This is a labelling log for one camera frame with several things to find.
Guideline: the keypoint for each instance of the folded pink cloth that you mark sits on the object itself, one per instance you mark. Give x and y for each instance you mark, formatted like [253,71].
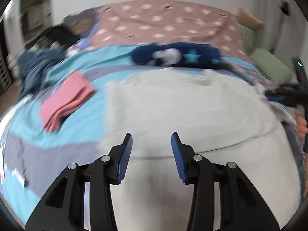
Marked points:
[69,97]

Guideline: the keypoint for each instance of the patterned blue folded garment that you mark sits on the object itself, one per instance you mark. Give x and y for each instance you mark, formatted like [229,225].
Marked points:
[253,77]

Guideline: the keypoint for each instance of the black wall lamp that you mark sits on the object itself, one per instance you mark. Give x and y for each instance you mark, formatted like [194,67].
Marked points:
[284,12]

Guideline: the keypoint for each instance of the right hand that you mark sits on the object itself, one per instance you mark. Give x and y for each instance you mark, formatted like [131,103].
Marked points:
[301,125]

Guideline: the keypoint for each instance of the near green pillow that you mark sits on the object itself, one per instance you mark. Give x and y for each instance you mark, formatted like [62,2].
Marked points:
[271,66]

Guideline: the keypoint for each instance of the blue grey bed cover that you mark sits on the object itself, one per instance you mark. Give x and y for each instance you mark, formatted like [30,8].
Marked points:
[91,100]

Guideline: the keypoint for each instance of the purple patterned blanket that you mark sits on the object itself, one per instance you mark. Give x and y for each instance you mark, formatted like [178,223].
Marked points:
[81,23]

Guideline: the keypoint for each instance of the green pillow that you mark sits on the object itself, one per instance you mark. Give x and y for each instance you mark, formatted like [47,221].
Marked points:
[248,38]
[271,66]

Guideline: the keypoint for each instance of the navy star fleece garment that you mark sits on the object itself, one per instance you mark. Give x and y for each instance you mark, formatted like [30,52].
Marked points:
[180,54]

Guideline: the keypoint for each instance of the dark blue clothes pile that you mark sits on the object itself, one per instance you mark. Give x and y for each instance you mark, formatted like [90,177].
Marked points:
[33,67]

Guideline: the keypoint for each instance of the black clothes pile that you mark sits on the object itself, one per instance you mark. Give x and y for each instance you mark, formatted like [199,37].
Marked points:
[59,34]

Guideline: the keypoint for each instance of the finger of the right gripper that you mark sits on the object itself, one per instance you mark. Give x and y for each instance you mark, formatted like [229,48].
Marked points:
[276,98]
[271,93]

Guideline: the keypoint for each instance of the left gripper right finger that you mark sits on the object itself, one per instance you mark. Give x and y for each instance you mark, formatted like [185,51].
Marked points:
[241,205]

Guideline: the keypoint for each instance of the pink polka dot sheet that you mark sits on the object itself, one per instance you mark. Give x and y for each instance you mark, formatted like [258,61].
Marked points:
[167,21]

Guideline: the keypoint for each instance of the tan pillow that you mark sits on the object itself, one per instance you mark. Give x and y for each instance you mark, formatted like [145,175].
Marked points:
[248,20]

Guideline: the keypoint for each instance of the far green pillow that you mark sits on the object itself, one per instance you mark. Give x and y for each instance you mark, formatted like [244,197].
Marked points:
[248,38]

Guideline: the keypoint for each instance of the white cotton garment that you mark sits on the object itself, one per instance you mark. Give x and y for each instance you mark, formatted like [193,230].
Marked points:
[221,117]

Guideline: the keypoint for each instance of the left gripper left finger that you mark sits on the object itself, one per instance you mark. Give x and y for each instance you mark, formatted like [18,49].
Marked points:
[62,205]

